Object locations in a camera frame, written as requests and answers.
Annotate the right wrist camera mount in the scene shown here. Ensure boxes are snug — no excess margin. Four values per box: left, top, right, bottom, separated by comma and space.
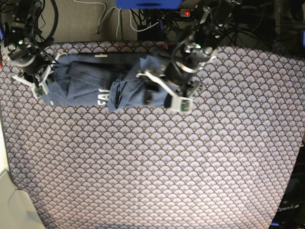
12, 61, 55, 100

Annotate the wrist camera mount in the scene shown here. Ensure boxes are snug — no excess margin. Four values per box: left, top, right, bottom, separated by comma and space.
12, 61, 55, 100
136, 70, 193, 114

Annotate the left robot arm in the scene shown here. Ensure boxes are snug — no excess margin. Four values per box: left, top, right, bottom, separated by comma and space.
142, 0, 240, 111

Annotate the white cable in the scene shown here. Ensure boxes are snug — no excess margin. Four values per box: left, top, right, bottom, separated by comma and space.
95, 6, 160, 39

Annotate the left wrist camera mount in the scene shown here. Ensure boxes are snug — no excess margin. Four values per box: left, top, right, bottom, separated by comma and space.
136, 70, 193, 114

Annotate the blue T-shirt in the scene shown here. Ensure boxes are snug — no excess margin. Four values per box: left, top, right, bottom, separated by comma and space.
42, 53, 172, 112

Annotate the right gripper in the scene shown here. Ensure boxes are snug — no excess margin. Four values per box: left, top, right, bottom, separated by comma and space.
4, 39, 54, 76

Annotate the blue box overhead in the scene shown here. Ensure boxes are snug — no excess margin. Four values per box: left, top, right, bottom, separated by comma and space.
115, 0, 182, 10

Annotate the black OpenArm base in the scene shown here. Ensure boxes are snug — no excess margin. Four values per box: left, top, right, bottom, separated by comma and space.
269, 146, 305, 229

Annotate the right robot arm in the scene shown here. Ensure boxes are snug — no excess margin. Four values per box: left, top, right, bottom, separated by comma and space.
0, 0, 59, 77

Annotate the black power strip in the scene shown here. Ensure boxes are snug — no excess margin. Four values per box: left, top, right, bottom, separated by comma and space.
178, 9, 195, 18

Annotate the fan-patterned tablecloth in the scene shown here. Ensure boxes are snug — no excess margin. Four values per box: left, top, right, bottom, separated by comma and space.
0, 47, 305, 229

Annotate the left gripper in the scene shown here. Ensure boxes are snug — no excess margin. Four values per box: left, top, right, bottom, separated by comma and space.
142, 44, 217, 105

